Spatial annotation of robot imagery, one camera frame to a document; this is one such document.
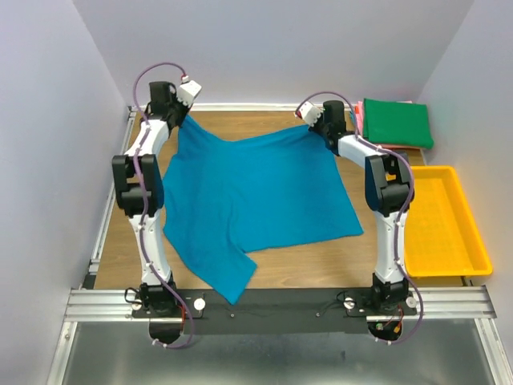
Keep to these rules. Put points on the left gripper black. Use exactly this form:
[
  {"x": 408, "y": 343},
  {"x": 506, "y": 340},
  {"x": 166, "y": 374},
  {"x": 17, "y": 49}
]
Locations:
[{"x": 184, "y": 111}]

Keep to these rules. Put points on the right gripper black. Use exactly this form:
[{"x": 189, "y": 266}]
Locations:
[{"x": 313, "y": 128}]

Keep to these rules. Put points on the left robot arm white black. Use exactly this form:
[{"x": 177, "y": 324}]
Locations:
[{"x": 139, "y": 192}]

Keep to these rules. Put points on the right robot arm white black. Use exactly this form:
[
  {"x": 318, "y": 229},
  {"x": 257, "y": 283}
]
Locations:
[{"x": 389, "y": 190}]

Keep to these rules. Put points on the pink folded t shirt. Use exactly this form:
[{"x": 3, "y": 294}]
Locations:
[{"x": 360, "y": 120}]

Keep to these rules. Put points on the green folded t shirt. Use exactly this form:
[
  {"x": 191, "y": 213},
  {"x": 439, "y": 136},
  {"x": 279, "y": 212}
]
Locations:
[{"x": 397, "y": 123}]

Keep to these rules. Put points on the yellow plastic tray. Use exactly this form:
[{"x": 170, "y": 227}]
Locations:
[{"x": 441, "y": 235}]

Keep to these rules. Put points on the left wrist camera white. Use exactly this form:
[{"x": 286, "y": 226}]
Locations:
[{"x": 187, "y": 92}]

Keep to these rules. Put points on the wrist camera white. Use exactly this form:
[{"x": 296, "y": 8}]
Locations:
[
  {"x": 310, "y": 113},
  {"x": 187, "y": 92}
]

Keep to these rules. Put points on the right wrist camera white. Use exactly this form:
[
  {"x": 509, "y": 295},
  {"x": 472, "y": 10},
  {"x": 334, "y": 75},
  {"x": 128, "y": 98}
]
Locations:
[{"x": 310, "y": 113}]

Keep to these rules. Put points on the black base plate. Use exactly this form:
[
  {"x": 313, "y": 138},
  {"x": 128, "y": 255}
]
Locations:
[{"x": 270, "y": 311}]

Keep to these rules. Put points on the aluminium frame rail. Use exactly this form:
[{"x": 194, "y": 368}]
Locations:
[{"x": 452, "y": 339}]

